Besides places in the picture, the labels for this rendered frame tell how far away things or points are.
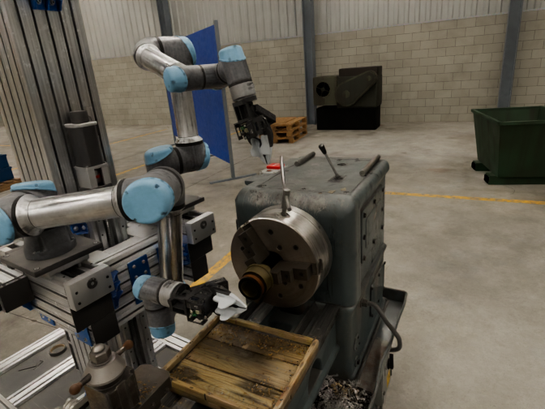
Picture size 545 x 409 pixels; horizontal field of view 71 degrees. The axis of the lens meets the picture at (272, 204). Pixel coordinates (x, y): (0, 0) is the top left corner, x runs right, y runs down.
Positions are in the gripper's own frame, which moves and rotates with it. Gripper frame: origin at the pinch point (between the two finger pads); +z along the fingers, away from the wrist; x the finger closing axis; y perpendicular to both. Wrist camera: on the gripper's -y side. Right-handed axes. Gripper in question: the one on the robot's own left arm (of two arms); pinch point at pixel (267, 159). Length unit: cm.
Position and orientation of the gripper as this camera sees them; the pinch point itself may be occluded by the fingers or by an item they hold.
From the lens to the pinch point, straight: 125.3
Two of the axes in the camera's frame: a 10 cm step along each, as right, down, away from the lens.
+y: -4.6, 3.3, -8.3
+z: 2.9, 9.3, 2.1
